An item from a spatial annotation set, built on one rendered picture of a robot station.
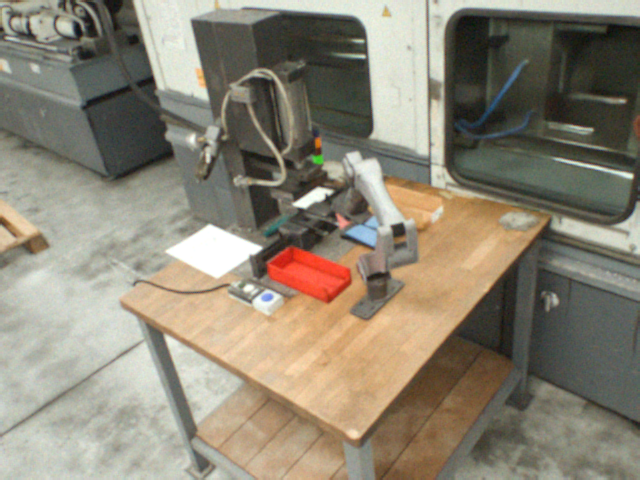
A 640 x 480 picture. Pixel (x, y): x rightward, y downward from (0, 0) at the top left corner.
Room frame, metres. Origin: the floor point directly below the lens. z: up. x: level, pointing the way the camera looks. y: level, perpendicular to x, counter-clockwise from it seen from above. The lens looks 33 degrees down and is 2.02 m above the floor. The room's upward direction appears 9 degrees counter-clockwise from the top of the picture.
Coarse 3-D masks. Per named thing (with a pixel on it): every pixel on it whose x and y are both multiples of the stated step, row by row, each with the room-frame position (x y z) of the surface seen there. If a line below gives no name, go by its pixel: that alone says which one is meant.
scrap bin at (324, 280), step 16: (288, 256) 1.61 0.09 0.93; (304, 256) 1.59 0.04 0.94; (272, 272) 1.53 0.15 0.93; (288, 272) 1.56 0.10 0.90; (304, 272) 1.55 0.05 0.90; (320, 272) 1.54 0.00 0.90; (336, 272) 1.50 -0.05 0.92; (304, 288) 1.44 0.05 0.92; (320, 288) 1.39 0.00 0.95; (336, 288) 1.41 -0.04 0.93
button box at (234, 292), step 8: (136, 280) 1.68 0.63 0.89; (144, 280) 1.64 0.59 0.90; (240, 280) 1.52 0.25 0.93; (168, 288) 1.57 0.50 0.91; (216, 288) 1.53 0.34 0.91; (232, 288) 1.49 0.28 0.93; (256, 288) 1.47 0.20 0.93; (264, 288) 1.46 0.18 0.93; (232, 296) 1.48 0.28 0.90; (240, 296) 1.45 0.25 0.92; (248, 296) 1.43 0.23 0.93; (256, 296) 1.43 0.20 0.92; (248, 304) 1.43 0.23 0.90
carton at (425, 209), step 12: (396, 192) 1.91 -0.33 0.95; (408, 192) 1.87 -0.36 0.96; (396, 204) 1.89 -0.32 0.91; (408, 204) 1.87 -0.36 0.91; (420, 204) 1.83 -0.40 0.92; (432, 204) 1.80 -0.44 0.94; (408, 216) 1.74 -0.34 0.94; (420, 216) 1.70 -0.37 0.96; (432, 216) 1.73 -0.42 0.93; (420, 228) 1.70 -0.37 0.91
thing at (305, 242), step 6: (330, 216) 1.77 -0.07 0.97; (336, 216) 1.79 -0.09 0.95; (324, 222) 1.75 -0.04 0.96; (318, 228) 1.78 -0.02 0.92; (324, 228) 1.76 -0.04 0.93; (330, 228) 1.76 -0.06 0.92; (336, 228) 1.79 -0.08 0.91; (306, 234) 1.68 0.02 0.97; (312, 234) 1.70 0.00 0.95; (294, 240) 1.68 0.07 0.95; (300, 240) 1.66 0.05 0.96; (306, 240) 1.67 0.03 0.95; (312, 240) 1.69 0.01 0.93; (288, 246) 1.70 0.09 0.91; (294, 246) 1.68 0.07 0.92; (300, 246) 1.66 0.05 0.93; (306, 246) 1.67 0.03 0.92; (312, 246) 1.69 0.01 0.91
